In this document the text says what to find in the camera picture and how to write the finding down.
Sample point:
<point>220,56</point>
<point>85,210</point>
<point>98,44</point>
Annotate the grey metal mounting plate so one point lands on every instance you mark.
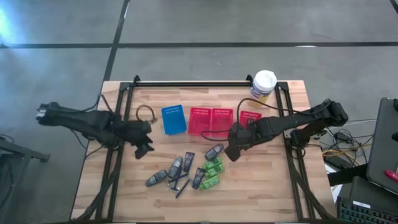
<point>287,133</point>

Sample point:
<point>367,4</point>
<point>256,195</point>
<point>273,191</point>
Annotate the green shampoo bottle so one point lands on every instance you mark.
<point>215,170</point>
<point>210,182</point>
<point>213,163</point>

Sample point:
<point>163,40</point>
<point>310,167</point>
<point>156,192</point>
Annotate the red plastic basket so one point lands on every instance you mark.
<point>221,119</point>
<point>199,121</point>
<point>248,115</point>

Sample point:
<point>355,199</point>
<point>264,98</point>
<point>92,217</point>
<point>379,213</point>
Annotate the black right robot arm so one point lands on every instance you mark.
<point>298,119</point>

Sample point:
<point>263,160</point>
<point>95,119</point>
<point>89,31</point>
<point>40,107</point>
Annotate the dark grey box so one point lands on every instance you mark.
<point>360,190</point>

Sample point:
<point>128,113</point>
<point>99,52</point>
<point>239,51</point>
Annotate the white-lidded wipes canister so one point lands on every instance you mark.
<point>264,82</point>

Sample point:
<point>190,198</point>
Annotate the navy shave butter tube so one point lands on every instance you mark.
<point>189,161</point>
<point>198,178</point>

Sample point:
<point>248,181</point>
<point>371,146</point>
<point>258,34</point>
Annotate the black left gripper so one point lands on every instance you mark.
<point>136,130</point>

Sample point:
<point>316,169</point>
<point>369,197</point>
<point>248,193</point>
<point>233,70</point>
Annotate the grey deodorant stick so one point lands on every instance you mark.
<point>156,178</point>
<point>175,167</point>
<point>214,152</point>

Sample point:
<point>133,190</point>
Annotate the red marker pen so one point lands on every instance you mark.
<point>391,175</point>

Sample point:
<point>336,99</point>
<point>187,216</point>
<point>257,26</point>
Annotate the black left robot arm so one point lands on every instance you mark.
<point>93,123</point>

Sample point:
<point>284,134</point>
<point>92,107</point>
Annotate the blue plastic basket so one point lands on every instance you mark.
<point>174,119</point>

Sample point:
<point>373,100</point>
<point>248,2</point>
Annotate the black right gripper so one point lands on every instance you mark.
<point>244,135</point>

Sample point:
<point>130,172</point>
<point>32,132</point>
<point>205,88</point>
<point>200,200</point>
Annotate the black computer keyboard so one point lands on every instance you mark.
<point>357,215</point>

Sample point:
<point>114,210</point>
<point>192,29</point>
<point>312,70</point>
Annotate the black aluminium table frame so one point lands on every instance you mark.
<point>192,84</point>

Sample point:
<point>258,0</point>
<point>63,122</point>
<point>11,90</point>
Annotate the grey laptop case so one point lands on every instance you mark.
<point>384,140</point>

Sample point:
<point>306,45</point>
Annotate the black side table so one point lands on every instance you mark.
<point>18,151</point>

